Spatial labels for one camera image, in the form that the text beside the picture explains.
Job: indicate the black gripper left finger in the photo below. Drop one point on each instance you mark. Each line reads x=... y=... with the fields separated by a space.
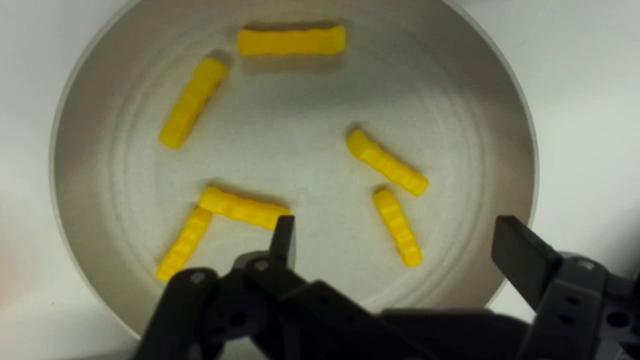
x=282 y=241

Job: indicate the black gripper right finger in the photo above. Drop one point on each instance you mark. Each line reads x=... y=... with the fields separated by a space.
x=526 y=260

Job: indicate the grey round plate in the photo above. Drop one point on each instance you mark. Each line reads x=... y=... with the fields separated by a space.
x=293 y=121

